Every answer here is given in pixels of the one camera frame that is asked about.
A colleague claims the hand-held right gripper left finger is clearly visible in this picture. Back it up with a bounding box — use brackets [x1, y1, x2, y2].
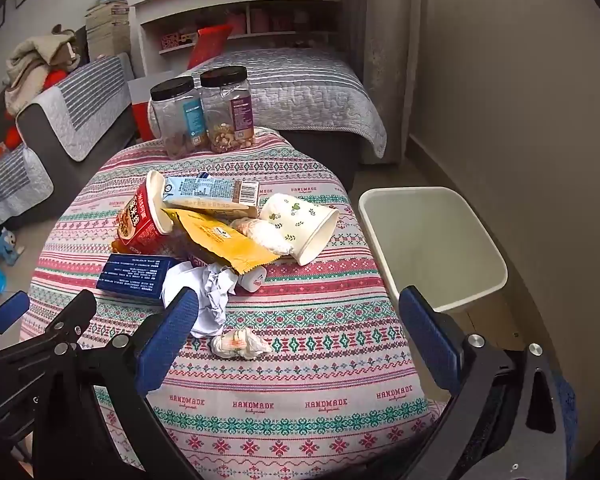
[32, 287, 202, 480]

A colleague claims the red packet on shelf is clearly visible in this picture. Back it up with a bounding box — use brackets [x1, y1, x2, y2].
[187, 24, 234, 70]

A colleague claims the small white wrapper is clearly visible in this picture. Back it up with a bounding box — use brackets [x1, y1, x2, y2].
[210, 330, 272, 360]

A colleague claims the red instant noodle cup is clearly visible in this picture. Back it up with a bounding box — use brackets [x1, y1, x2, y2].
[116, 170, 175, 256]

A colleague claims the pile of clothes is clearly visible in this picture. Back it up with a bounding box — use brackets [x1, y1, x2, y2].
[2, 24, 81, 116]

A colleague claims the grey quilted bed cover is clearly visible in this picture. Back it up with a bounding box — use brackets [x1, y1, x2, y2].
[187, 49, 388, 188]

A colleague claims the red cushion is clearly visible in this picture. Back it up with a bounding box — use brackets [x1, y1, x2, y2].
[4, 67, 72, 151]

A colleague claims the white plastic bag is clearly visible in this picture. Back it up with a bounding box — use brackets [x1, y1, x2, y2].
[230, 217, 293, 257]

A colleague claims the yellow snack wrapper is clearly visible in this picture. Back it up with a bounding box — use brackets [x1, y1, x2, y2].
[162, 208, 281, 276]

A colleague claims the white plastic waste bin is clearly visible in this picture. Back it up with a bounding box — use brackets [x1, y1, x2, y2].
[358, 187, 509, 315]

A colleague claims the blue label plastic jar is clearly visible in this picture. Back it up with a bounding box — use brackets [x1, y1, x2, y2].
[149, 76, 207, 160]

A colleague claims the dark grey sofa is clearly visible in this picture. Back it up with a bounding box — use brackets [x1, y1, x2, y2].
[0, 52, 141, 226]

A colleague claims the white paper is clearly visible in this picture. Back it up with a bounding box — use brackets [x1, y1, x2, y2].
[161, 260, 238, 339]

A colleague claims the dark blue cardboard box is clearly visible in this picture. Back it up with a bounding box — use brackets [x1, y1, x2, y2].
[96, 253, 181, 307]

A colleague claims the light blue milk carton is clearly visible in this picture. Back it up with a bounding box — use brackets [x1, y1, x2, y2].
[161, 175, 261, 213]

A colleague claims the blue toy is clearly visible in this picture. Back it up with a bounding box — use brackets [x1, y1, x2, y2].
[0, 227, 25, 267]

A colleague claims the white floral paper cup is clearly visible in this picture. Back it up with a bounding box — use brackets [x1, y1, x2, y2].
[259, 193, 341, 267]

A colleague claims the patterned red green tablecloth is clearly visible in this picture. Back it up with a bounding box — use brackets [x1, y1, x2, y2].
[20, 127, 443, 480]

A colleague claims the grey striped sofa cover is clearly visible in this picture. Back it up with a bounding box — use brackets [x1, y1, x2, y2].
[0, 147, 55, 231]
[27, 52, 136, 162]

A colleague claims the purple label plastic jar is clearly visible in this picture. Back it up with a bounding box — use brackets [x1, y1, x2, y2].
[200, 66, 257, 155]

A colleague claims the grey curtain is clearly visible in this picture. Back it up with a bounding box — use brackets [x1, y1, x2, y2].
[341, 0, 428, 166]

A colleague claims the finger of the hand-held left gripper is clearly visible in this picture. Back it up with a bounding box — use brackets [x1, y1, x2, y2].
[0, 290, 31, 335]
[25, 289, 97, 357]

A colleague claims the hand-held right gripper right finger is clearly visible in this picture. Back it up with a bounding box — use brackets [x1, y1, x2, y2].
[399, 285, 573, 480]

